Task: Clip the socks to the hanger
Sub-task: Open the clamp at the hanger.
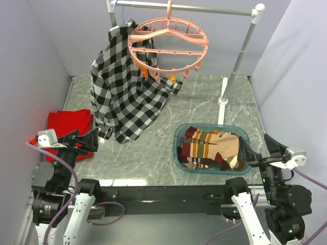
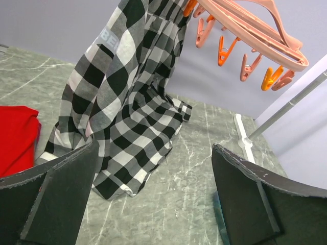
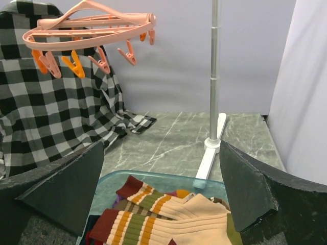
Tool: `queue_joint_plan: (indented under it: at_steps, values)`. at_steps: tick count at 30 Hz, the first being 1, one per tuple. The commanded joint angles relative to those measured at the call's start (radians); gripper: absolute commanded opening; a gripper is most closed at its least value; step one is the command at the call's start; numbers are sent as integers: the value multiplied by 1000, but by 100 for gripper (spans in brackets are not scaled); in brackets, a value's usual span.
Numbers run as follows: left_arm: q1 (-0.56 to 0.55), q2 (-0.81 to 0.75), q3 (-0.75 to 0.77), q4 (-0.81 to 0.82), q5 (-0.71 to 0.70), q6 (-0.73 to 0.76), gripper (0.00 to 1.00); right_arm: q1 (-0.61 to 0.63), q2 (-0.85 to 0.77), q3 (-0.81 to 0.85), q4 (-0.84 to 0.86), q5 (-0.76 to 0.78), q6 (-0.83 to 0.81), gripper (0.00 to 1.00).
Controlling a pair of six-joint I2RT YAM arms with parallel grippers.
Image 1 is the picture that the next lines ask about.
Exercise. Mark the blue wire hanger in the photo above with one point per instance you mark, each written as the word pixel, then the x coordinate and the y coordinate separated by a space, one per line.
pixel 122 12

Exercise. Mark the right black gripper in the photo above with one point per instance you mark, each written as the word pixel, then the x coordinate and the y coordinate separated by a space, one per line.
pixel 276 150

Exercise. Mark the black white checkered shirt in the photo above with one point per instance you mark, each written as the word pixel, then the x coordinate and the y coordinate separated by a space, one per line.
pixel 125 102

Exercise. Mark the brown striped sock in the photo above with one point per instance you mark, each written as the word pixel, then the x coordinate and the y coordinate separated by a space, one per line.
pixel 230 163

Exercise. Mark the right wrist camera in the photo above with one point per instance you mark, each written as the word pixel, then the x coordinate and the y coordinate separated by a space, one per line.
pixel 293 158

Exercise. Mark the black base beam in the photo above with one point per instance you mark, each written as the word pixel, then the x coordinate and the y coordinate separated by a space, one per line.
pixel 168 199

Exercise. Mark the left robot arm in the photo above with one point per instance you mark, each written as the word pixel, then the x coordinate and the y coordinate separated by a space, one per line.
pixel 53 178

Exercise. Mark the pink round clip hanger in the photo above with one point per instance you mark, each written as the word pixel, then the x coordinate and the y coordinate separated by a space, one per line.
pixel 167 36

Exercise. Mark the teal plastic basket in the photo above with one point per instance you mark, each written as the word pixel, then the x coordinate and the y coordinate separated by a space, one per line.
pixel 180 138

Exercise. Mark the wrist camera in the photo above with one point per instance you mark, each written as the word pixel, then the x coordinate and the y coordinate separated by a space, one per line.
pixel 293 158
pixel 46 139

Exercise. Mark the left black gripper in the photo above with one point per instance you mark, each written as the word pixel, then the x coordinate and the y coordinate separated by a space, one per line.
pixel 88 141

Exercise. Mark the beige striped sock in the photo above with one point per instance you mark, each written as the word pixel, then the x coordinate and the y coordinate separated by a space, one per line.
pixel 209 145

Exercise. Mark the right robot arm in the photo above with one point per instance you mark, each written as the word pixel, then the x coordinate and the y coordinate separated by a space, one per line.
pixel 289 202

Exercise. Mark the red folded cloth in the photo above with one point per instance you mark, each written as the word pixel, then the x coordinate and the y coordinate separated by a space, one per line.
pixel 64 122

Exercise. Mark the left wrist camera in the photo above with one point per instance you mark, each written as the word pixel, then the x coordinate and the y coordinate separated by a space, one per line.
pixel 46 139

